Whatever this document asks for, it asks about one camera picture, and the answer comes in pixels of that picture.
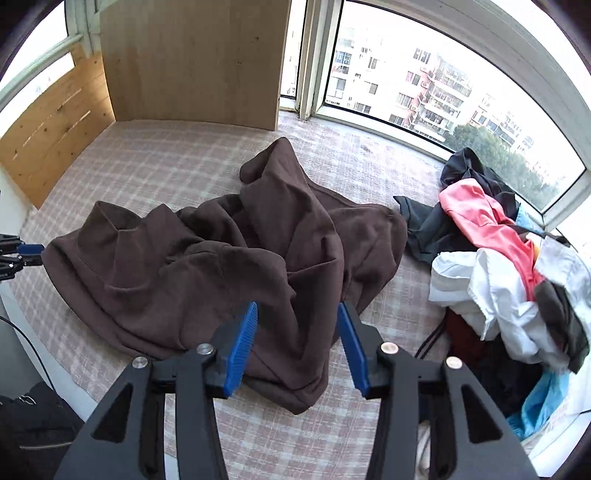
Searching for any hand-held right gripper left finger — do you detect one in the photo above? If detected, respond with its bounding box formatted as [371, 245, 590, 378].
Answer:
[54, 301, 259, 480]

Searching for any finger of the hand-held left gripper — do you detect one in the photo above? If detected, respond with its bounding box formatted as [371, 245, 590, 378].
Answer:
[0, 234, 45, 256]
[0, 256, 42, 281]

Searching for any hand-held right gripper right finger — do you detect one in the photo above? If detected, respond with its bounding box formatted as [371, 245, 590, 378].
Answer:
[336, 302, 539, 480]

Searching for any brown fleece sweater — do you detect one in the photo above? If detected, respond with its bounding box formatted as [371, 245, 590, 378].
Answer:
[41, 137, 408, 415]

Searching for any pile of mixed clothes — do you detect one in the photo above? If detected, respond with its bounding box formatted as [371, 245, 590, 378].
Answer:
[393, 148, 591, 441]

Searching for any pine plank board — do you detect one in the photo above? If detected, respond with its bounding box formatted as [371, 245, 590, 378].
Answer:
[0, 44, 116, 209]

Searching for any person's black jacket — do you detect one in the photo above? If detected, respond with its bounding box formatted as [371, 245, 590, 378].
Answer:
[0, 382, 86, 480]

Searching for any pink plaid mat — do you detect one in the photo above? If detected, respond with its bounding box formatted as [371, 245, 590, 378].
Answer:
[9, 111, 467, 480]

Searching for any light wood panel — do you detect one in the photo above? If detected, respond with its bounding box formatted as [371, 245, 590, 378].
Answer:
[99, 0, 293, 131]

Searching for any black cable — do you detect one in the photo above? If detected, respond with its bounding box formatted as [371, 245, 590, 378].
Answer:
[0, 316, 54, 386]

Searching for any white window frame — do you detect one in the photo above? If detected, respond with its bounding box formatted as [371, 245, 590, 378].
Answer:
[0, 0, 100, 125]
[277, 0, 591, 259]

